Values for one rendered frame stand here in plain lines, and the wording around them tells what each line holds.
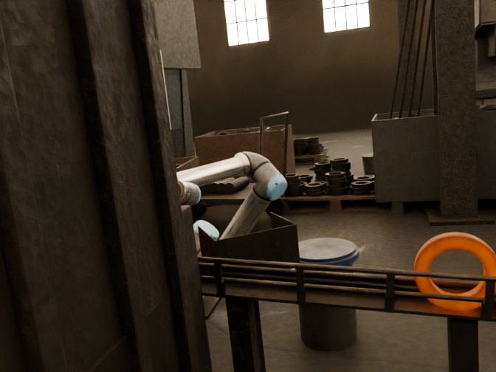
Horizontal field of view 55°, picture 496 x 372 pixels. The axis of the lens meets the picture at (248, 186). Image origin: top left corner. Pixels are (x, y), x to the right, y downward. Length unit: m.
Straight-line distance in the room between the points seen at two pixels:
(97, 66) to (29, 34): 0.12
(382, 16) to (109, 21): 12.37
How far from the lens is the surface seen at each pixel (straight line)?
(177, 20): 6.88
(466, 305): 1.22
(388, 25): 13.14
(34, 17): 0.76
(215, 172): 2.08
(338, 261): 2.01
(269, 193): 2.16
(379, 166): 4.17
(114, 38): 0.93
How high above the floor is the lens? 1.11
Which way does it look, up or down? 10 degrees down
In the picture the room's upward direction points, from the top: 6 degrees counter-clockwise
